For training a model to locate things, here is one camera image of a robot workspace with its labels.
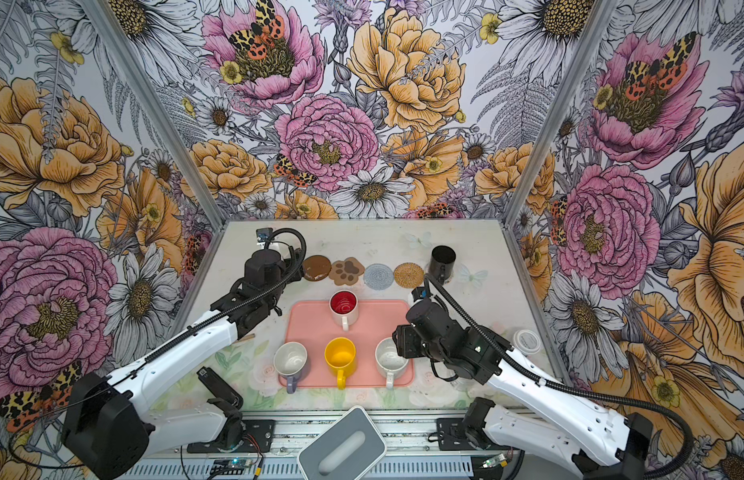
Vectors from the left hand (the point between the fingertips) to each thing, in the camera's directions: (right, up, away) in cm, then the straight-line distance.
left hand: (289, 260), depth 82 cm
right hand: (+31, -20, -10) cm, 38 cm away
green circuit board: (-10, -48, -11) cm, 50 cm away
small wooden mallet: (-1, -14, -23) cm, 27 cm away
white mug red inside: (+13, -15, +13) cm, 24 cm away
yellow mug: (+14, -27, +4) cm, 31 cm away
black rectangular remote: (-19, -35, +1) cm, 39 cm away
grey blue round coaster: (+24, -7, +23) cm, 34 cm away
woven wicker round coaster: (+34, -6, +24) cm, 42 cm away
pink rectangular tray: (+3, -20, +13) cm, 24 cm away
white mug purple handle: (-1, -28, +3) cm, 28 cm away
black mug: (+45, -1, +19) cm, 49 cm away
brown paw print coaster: (+13, -5, +24) cm, 28 cm away
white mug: (+27, -29, +3) cm, 40 cm away
